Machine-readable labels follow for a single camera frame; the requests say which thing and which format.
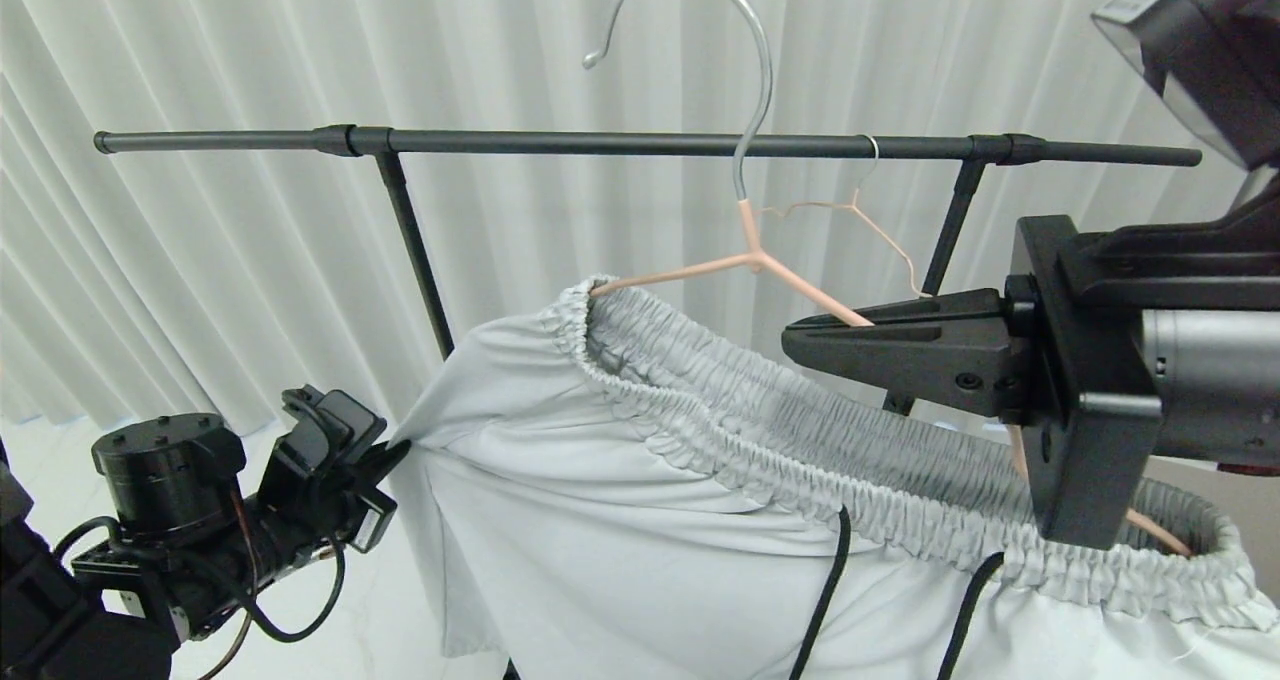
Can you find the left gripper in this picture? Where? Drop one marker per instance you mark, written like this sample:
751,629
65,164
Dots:
300,545

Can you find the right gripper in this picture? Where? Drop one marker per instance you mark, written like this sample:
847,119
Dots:
1090,390

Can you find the pink clothes hanger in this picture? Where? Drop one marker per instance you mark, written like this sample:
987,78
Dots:
856,205
755,258

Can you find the pale grey shorts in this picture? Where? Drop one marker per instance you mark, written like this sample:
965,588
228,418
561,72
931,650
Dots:
650,560

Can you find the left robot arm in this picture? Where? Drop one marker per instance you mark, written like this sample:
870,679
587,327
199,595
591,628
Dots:
165,470

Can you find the black clothes rack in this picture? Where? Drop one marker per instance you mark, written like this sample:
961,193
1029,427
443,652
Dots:
600,143

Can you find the white curtain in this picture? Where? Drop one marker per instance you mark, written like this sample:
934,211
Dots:
250,40

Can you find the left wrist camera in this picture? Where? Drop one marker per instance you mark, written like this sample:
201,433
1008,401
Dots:
330,440

